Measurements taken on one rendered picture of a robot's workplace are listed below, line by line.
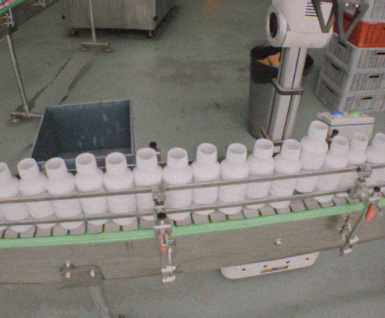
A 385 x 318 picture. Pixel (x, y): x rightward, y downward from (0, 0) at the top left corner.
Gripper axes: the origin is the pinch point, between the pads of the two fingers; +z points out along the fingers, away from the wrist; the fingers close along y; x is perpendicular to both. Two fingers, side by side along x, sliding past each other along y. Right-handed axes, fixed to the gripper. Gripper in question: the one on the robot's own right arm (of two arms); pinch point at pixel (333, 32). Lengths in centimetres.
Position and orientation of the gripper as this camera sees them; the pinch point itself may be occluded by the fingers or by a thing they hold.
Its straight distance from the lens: 68.3
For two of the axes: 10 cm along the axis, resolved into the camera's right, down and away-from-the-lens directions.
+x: 9.9, -0.8, 1.4
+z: -0.1, 8.5, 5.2
